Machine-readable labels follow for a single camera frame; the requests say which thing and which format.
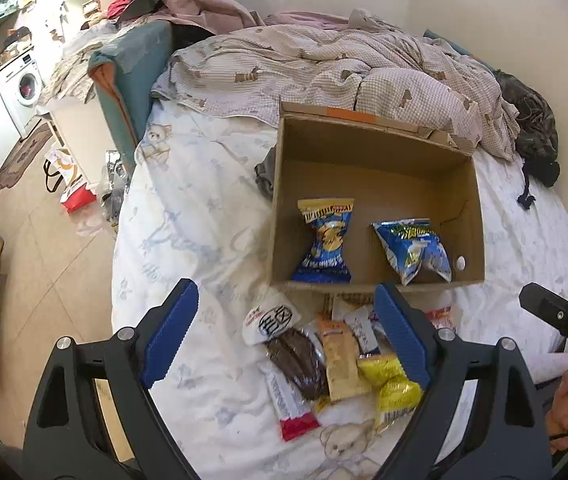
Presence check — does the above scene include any teal padded headboard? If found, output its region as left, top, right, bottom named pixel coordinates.
left=88, top=20, right=173, bottom=177

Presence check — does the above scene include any beige snack packet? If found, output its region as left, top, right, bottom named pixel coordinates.
left=324, top=293, right=375, bottom=322

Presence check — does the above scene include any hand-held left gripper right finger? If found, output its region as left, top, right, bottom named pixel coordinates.
left=374, top=282, right=554, bottom=480

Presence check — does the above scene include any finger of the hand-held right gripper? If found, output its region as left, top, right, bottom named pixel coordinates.
left=518, top=282, right=568, bottom=361

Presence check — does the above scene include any beige cracker packet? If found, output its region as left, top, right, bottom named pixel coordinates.
left=316, top=314, right=372, bottom=404

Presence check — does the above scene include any white wrapper with red end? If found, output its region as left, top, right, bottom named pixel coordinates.
left=258, top=360, right=323, bottom=443

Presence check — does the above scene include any black cord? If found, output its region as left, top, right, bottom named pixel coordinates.
left=516, top=159, right=537, bottom=211

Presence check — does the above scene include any white washing machine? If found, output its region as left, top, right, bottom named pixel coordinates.
left=0, top=51, right=46, bottom=140

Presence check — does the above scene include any brown chocolate cake packet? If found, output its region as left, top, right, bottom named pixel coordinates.
left=265, top=329, right=331, bottom=402

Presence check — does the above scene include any grey cloth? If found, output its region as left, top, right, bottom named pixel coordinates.
left=255, top=146, right=279, bottom=201

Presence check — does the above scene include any yellow and blue snack packet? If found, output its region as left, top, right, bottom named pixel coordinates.
left=291, top=198, right=356, bottom=284

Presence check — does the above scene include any dark camouflage clothing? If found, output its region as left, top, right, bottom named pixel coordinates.
left=494, top=69, right=561, bottom=188

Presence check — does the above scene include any brown patterned floor rug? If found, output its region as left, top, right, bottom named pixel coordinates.
left=0, top=121, right=54, bottom=190

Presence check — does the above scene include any checkered bear print quilt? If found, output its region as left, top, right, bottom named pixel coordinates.
left=151, top=9, right=522, bottom=162

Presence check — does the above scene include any person's right hand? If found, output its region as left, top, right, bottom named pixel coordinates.
left=548, top=370, right=568, bottom=455

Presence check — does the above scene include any white bedside cabinet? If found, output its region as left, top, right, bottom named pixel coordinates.
left=39, top=95, right=115, bottom=186

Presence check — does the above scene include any brown cardboard box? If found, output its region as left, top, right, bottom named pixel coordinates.
left=268, top=101, right=487, bottom=295

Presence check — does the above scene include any clear plastic bottle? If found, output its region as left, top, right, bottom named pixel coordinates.
left=100, top=150, right=131, bottom=233

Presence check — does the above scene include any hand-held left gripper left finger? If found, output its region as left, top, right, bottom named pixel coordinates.
left=21, top=278, right=201, bottom=480

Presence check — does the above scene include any white bear print bed sheet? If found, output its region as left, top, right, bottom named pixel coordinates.
left=110, top=97, right=568, bottom=480

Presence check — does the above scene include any red and white shopping bag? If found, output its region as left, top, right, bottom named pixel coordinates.
left=43, top=143, right=98, bottom=215

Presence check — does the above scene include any white cartoon snack packet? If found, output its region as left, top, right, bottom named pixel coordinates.
left=344, top=305, right=381, bottom=356

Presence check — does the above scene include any white round packet black print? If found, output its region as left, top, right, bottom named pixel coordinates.
left=242, top=294, right=305, bottom=346

